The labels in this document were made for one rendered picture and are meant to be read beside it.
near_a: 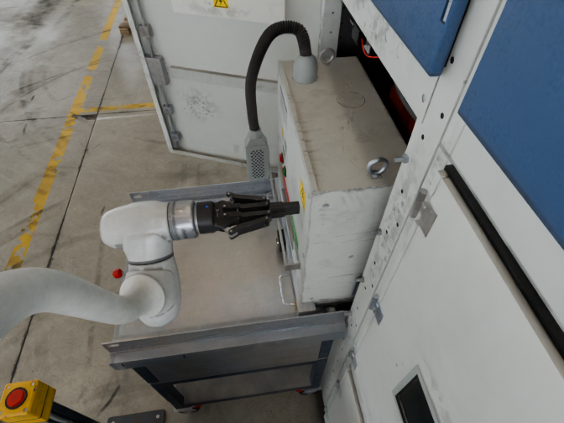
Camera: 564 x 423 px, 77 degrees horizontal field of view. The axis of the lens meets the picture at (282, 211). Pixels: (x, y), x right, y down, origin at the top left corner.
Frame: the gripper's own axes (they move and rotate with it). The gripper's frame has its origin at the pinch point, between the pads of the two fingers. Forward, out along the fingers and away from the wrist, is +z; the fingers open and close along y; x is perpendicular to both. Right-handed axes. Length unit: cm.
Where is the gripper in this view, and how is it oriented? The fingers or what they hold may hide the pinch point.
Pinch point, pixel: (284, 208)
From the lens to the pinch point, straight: 84.0
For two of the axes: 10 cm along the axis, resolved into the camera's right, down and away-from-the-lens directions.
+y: 1.4, 7.6, -6.4
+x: 0.0, -6.4, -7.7
